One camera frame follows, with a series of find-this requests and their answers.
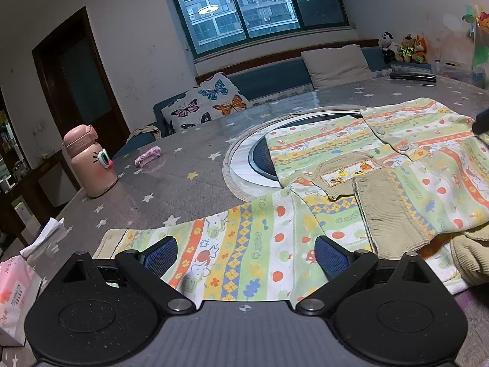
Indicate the pink cartoon water bottle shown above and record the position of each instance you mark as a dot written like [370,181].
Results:
[91,162]

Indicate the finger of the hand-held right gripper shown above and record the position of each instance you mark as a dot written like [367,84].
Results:
[482,123]

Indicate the green framed window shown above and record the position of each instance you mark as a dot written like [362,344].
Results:
[256,7]

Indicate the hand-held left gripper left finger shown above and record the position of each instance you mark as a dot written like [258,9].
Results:
[162,254]

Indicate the white tissue paper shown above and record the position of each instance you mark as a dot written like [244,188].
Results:
[44,237]

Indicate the panda plush toy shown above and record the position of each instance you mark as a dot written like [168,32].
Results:
[389,46]

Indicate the black remote control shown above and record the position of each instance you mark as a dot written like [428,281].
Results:
[412,77]

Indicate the colourful pinwheel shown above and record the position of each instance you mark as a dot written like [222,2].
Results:
[479,34]

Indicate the beige pillow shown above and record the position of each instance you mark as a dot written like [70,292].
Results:
[338,67]

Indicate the glass display cabinet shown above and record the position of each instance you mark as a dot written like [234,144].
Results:
[9,153]

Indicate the orange fox plush toy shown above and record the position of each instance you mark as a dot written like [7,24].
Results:
[420,49]

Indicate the small pink cloth toy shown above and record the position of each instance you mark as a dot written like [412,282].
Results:
[148,156]

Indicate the butterfly print pillow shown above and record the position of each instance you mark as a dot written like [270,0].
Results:
[206,103]

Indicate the dark wooden door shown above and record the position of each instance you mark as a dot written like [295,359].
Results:
[82,80]

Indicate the blue sofa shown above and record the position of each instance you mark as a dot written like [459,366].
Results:
[267,78]

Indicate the brown bear plush toy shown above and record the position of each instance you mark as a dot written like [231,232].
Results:
[407,49]

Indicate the pink tissue pack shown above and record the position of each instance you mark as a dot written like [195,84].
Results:
[17,298]

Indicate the beige cloth on sofa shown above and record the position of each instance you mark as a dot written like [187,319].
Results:
[144,133]

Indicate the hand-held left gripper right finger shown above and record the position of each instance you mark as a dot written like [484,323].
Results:
[331,256]

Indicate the round induction cooktop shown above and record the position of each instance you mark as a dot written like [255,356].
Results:
[252,156]

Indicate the clear plastic storage box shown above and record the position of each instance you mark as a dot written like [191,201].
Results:
[460,72]

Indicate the dark wooden sideboard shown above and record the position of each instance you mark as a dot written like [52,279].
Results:
[46,183]

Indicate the patterned baby jacket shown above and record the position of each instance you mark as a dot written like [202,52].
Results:
[382,168]

